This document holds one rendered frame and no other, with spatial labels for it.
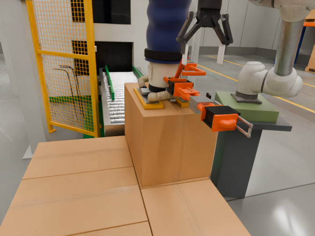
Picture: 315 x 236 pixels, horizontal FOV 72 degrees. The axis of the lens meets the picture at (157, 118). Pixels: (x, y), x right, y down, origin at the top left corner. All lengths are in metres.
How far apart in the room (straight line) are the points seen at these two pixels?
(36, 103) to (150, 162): 1.56
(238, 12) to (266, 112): 11.25
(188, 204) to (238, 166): 0.85
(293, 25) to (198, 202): 0.98
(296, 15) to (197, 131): 0.70
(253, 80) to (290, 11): 0.54
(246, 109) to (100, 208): 1.07
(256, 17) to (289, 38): 11.99
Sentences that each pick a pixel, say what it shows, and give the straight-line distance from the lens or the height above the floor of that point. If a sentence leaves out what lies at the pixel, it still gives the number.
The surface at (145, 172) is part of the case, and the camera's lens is 1.13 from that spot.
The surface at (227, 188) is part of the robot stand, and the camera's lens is 2.00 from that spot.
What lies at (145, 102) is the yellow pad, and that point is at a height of 0.97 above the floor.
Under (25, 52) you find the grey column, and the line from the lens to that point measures 2.30.
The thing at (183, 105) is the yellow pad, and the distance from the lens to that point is 1.11.
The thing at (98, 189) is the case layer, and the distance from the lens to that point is 1.20.
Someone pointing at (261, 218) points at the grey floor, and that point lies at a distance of 2.00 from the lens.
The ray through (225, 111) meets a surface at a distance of 0.66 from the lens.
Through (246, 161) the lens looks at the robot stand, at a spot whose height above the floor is 0.37.
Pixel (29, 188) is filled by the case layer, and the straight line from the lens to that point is 1.32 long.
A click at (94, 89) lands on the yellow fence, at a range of 2.37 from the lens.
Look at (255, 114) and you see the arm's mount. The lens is 1.59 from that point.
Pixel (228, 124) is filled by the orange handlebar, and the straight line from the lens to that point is 0.63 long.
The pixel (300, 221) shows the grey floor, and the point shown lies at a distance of 2.12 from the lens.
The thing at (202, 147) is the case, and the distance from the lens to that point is 1.17.
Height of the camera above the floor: 1.33
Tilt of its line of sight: 23 degrees down
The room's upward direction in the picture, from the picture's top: 3 degrees clockwise
